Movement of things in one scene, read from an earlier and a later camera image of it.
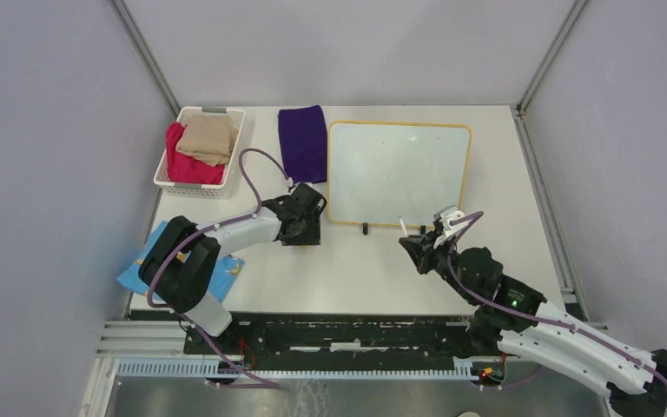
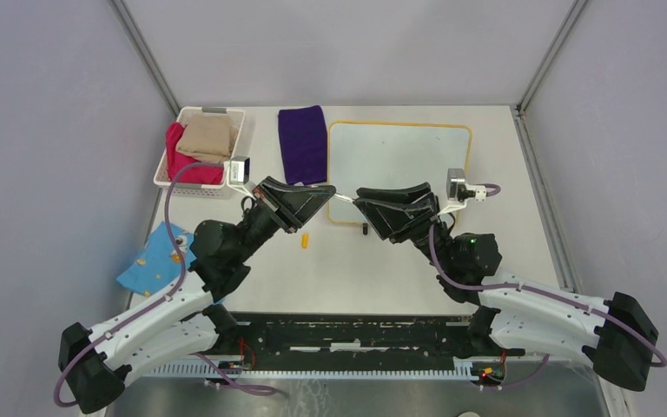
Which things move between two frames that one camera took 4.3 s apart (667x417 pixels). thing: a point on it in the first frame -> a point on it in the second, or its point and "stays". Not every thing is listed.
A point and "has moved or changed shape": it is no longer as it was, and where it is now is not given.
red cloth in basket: [182, 167] stays
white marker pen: [403, 227] has moved or changed shape
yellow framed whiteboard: [379, 172] stays
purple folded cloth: [303, 135] stays
